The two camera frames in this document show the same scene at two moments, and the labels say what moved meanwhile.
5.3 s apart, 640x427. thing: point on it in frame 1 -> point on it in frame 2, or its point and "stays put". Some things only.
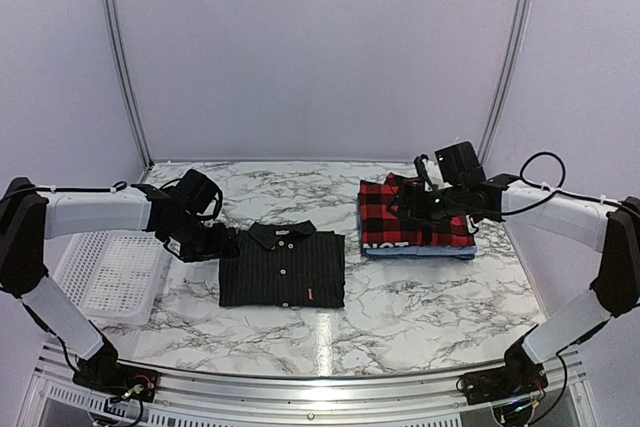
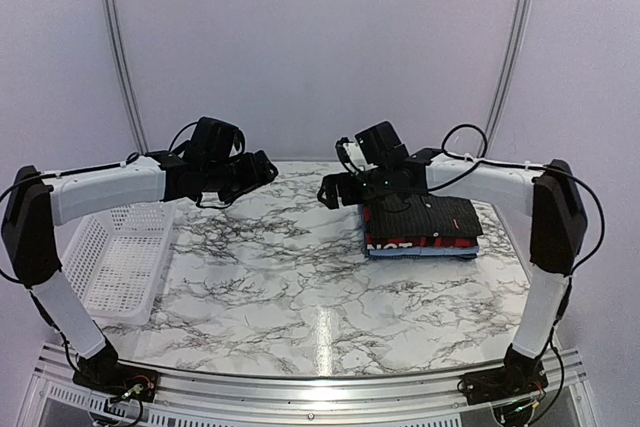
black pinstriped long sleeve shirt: x=291 y=265 -> x=420 y=215
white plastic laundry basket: x=117 y=275 stays put
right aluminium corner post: x=524 y=1 stays put
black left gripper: x=221 y=246 -> x=253 y=178
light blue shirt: x=424 y=250 stays put
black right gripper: x=403 y=197 -> x=331 y=183
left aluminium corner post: x=115 y=41 stays put
